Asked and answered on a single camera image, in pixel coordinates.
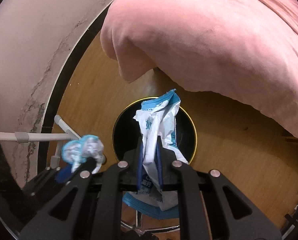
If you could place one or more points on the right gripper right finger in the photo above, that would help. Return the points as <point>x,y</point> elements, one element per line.
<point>211,207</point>

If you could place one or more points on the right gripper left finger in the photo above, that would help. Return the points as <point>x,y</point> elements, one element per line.
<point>89,206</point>

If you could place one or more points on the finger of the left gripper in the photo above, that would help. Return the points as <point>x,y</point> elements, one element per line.
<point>82,166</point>
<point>64,174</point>

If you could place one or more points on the white blue plastic wrapper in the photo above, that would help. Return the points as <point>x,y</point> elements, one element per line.
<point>157,125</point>

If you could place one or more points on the black round trash bin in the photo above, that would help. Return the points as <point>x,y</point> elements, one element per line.
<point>126,132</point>

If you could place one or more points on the chrome stool base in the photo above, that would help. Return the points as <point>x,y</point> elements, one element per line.
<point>134,220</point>

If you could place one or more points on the pink bed sheet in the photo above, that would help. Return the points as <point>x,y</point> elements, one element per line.
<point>246,50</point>

